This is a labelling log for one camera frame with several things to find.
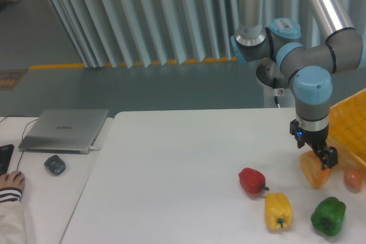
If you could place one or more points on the yellow woven basket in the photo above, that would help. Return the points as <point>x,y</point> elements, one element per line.
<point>347,127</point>

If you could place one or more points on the silver laptop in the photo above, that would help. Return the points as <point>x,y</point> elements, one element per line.
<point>65,131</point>

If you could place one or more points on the green bell pepper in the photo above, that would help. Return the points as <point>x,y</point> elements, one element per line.
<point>328,216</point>

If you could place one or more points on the person's hand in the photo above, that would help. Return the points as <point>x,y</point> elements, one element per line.
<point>12,180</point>

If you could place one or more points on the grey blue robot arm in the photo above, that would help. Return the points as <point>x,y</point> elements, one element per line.
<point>306,71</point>

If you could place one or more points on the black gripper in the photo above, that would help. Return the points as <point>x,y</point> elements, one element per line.
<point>317,141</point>

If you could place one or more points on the grey folding partition screen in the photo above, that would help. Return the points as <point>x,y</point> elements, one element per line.
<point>111,32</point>

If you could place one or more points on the black keyboard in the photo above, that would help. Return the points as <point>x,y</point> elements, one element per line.
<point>6,152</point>

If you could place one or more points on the orange triangular bread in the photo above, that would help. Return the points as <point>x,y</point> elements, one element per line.
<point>310,165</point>

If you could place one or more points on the yellow bell pepper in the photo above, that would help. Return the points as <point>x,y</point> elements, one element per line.
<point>278,211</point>

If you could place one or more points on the brown egg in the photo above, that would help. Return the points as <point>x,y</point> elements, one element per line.
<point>353,180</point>

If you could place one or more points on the white striped sleeve forearm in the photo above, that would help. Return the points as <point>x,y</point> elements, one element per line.
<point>12,216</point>

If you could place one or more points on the red bell pepper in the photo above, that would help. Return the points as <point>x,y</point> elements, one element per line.
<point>252,181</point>

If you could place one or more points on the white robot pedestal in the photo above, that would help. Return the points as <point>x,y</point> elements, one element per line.
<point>276,92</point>

